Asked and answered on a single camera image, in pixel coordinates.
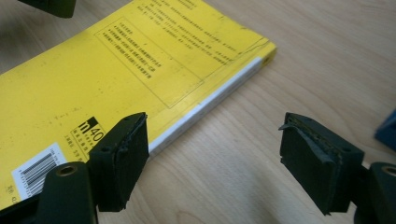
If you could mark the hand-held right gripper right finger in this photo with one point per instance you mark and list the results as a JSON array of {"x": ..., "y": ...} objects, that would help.
[{"x": 320, "y": 168}]

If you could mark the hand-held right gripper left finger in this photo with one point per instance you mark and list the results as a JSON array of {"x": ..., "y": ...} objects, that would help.
[{"x": 121, "y": 165}]

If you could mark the blue file rack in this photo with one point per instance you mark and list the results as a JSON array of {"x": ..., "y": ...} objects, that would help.
[{"x": 388, "y": 133}]

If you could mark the yellow book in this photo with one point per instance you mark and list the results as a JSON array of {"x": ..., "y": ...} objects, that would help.
[{"x": 93, "y": 71}]

